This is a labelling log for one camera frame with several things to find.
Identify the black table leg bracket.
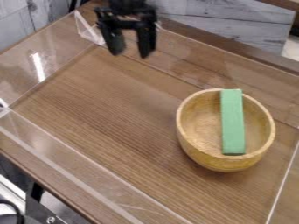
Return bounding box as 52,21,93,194
24,182,68,224

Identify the black cable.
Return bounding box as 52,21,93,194
0,199,25,224

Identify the clear acrylic corner bracket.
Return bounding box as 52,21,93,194
73,10,105,46

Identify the green rectangular block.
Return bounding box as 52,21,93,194
220,89,245,156

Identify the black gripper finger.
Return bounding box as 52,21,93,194
100,24,126,56
136,23,156,59

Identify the brown wooden bowl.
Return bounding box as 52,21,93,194
175,88,276,172

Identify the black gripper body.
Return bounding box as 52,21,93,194
93,0,157,31

